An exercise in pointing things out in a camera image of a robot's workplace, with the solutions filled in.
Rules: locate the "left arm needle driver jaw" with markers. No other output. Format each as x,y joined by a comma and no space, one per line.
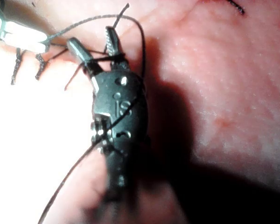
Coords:
28,45
25,32

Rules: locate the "dark right arm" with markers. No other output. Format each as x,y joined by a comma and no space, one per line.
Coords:
144,205

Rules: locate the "tissue pad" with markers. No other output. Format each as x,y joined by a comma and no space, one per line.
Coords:
224,93

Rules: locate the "black stitching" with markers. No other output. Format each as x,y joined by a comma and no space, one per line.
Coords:
16,67

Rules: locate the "black thread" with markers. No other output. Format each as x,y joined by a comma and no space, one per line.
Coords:
144,46

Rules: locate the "right arm needle driver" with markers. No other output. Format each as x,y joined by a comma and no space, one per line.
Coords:
126,109

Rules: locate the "right arm needle driver jaw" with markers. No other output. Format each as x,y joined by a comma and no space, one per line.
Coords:
80,52
114,46

